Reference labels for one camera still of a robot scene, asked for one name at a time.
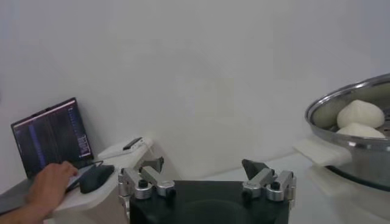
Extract flat white box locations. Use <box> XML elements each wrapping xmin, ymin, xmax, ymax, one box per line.
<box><xmin>97</xmin><ymin>136</ymin><xmax>153</xmax><ymax>161</ymax></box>

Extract black computer mouse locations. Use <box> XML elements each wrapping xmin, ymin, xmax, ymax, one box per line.
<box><xmin>79</xmin><ymin>164</ymin><xmax>115</xmax><ymax>194</ymax></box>

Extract smartphone with lit screen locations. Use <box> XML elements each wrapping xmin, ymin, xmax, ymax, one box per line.
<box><xmin>65</xmin><ymin>164</ymin><xmax>96</xmax><ymax>192</ymax></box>

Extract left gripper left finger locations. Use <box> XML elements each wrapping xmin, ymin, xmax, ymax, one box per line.
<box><xmin>118</xmin><ymin>156</ymin><xmax>177</xmax><ymax>200</ymax></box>

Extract small black and white device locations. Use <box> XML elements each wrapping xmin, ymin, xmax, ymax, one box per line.
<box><xmin>122</xmin><ymin>137</ymin><xmax>143</xmax><ymax>151</ymax></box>

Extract black open laptop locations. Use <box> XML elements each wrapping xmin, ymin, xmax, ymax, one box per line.
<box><xmin>0</xmin><ymin>97</ymin><xmax>104</xmax><ymax>215</ymax></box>

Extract white steamed baozi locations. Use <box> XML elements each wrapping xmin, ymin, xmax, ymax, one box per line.
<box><xmin>336</xmin><ymin>122</ymin><xmax>386</xmax><ymax>139</ymax></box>
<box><xmin>336</xmin><ymin>99</ymin><xmax>385</xmax><ymax>128</ymax></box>

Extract person's bare forearm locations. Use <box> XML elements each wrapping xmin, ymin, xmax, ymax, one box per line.
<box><xmin>0</xmin><ymin>202</ymin><xmax>42</xmax><ymax>224</ymax></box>

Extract white side desk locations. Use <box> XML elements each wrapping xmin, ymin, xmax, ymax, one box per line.
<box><xmin>0</xmin><ymin>136</ymin><xmax>159</xmax><ymax>224</ymax></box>

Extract perforated steel steamer basket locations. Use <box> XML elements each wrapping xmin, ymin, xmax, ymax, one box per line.
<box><xmin>304</xmin><ymin>72</ymin><xmax>390</xmax><ymax>192</ymax></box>

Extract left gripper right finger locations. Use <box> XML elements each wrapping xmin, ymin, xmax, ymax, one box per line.
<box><xmin>241</xmin><ymin>158</ymin><xmax>297</xmax><ymax>202</ymax></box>

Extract person's bare hand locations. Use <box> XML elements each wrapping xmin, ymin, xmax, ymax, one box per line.
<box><xmin>25</xmin><ymin>160</ymin><xmax>79</xmax><ymax>211</ymax></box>

